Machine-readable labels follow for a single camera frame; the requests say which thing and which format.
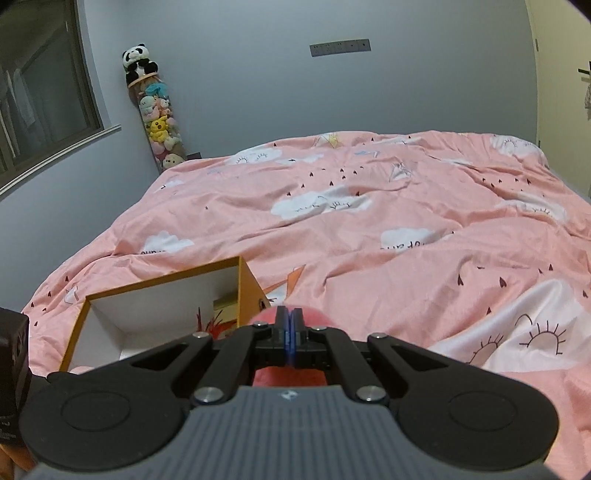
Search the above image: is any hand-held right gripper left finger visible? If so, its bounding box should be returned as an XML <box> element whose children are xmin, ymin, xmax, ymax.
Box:
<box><xmin>131</xmin><ymin>305</ymin><xmax>290</xmax><ymax>407</ymax></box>

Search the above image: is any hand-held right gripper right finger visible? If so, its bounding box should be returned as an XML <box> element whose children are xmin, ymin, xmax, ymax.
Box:
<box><xmin>289</xmin><ymin>307</ymin><xmax>444</xmax><ymax>404</ymax></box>

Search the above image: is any orange cardboard box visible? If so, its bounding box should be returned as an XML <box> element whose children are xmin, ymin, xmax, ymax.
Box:
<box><xmin>60</xmin><ymin>256</ymin><xmax>271</xmax><ymax>376</ymax></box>

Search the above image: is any gold small box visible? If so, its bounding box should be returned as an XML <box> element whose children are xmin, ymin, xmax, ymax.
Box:
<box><xmin>213</xmin><ymin>295</ymin><xmax>241</xmax><ymax>320</ymax></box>

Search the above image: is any red feather toy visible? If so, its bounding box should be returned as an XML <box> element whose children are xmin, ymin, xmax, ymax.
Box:
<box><xmin>198</xmin><ymin>307</ymin><xmax>239</xmax><ymax>341</ymax></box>

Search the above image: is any pink printed blanket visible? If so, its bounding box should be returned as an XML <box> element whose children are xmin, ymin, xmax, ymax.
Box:
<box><xmin>0</xmin><ymin>129</ymin><xmax>591</xmax><ymax>480</ymax></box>

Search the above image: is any clear tube of plush toys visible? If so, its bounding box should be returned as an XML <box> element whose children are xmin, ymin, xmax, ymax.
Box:
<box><xmin>127</xmin><ymin>74</ymin><xmax>188</xmax><ymax>174</ymax></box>

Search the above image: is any window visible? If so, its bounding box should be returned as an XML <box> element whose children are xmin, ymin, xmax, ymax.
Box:
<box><xmin>0</xmin><ymin>0</ymin><xmax>123</xmax><ymax>200</ymax></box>

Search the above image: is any panda plush toy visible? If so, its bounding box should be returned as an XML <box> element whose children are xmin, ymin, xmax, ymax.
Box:
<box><xmin>122</xmin><ymin>44</ymin><xmax>160</xmax><ymax>85</ymax></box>

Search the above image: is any white door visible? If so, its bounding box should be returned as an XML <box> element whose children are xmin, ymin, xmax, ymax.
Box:
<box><xmin>525</xmin><ymin>0</ymin><xmax>591</xmax><ymax>197</ymax></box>

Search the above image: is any grey wall outlet strip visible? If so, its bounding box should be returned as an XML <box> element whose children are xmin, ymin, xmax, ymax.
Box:
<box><xmin>309</xmin><ymin>39</ymin><xmax>372</xmax><ymax>57</ymax></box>

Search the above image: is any door handle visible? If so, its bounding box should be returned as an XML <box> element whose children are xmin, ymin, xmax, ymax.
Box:
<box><xmin>577</xmin><ymin>66</ymin><xmax>591</xmax><ymax>110</ymax></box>

